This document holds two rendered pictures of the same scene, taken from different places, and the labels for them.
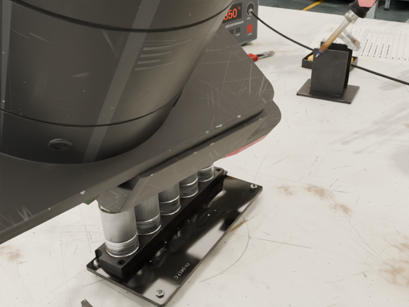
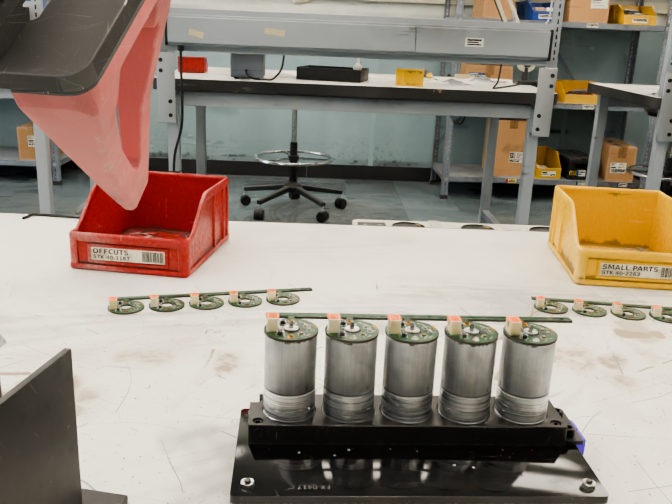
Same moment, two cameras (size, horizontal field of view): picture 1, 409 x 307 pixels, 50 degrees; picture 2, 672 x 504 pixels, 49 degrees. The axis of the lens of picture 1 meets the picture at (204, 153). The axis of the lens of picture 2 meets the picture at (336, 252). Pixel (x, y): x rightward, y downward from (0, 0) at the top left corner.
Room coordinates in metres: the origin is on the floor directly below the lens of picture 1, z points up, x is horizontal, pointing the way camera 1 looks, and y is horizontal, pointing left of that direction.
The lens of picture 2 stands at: (0.08, -0.20, 0.95)
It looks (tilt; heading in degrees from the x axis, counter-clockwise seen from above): 17 degrees down; 54
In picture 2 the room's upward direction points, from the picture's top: 2 degrees clockwise
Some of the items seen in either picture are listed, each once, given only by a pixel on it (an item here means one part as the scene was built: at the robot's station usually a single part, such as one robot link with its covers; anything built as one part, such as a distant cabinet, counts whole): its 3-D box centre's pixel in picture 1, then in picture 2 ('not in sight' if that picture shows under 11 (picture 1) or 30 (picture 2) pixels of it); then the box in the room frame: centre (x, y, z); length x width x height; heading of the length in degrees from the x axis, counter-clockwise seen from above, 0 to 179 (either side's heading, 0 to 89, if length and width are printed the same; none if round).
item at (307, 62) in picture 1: (329, 61); not in sight; (0.68, -0.21, 0.76); 0.07 x 0.05 x 0.02; 56
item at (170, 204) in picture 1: (164, 189); (408, 378); (0.30, 0.03, 0.79); 0.02 x 0.02 x 0.05
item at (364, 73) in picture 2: not in sight; (333, 73); (1.71, 2.09, 0.77); 0.24 x 0.16 x 0.04; 131
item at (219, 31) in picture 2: not in sight; (359, 40); (1.65, 1.85, 0.90); 1.30 x 0.06 x 0.12; 146
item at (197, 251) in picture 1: (184, 226); (409, 458); (0.29, 0.02, 0.76); 0.16 x 0.07 x 0.01; 148
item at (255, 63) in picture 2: not in sight; (248, 64); (1.42, 2.20, 0.80); 0.15 x 0.12 x 0.10; 57
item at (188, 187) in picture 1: (183, 173); (466, 379); (0.32, 0.02, 0.79); 0.02 x 0.02 x 0.05
